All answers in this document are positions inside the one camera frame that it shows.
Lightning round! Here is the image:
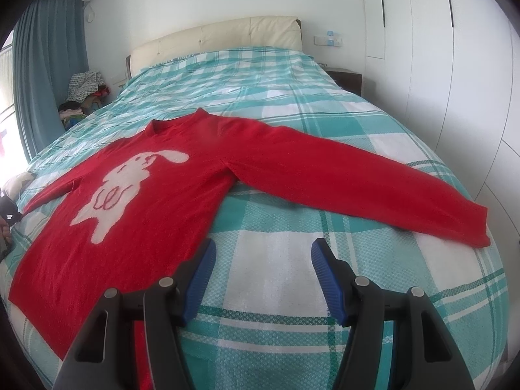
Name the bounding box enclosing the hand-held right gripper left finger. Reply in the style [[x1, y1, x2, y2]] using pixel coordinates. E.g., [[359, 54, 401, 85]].
[[52, 238, 218, 390]]

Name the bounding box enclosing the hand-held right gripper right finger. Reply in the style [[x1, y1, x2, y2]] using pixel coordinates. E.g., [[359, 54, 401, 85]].
[[311, 238, 474, 390]]

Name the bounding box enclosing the red sweater with white rabbit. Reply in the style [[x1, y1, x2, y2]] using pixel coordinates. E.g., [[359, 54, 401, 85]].
[[8, 108, 492, 390]]

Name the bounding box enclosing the pile of clothes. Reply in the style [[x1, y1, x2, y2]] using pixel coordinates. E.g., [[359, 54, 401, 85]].
[[58, 71, 111, 131]]

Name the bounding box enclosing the patterned beige pillow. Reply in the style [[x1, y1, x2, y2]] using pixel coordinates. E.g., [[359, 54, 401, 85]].
[[0, 172, 37, 202]]

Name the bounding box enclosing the teal plaid blanket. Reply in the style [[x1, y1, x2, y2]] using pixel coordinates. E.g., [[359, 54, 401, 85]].
[[0, 46, 513, 390]]

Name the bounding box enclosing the bright window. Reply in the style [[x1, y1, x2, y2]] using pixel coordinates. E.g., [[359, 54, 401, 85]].
[[0, 49, 26, 179]]

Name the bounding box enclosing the blue curtain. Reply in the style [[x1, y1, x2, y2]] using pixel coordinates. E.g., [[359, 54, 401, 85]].
[[12, 0, 90, 163]]

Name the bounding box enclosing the dark wooden nightstand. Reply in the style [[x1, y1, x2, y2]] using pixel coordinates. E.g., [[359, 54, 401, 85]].
[[325, 67, 363, 97]]

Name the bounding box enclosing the cream padded headboard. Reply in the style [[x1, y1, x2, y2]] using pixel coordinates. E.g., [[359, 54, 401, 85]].
[[125, 15, 303, 80]]

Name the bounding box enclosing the white wardrobe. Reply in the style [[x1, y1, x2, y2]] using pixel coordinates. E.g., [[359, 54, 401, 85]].
[[359, 0, 520, 253]]

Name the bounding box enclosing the white wall socket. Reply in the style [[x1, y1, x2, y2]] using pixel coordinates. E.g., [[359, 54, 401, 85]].
[[314, 30, 344, 46]]

